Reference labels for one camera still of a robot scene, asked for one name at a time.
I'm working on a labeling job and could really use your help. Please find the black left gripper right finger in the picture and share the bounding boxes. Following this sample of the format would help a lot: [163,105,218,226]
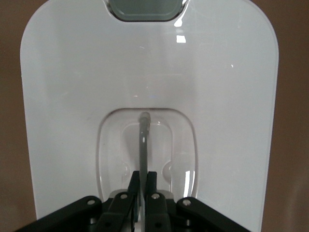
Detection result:
[144,171,172,232]

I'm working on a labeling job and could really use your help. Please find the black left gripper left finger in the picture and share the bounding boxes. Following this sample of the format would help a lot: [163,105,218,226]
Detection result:
[96,171,140,232]

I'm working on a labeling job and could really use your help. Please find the white box lid grey latches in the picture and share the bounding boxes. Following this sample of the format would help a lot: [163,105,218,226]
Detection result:
[20,0,280,232]

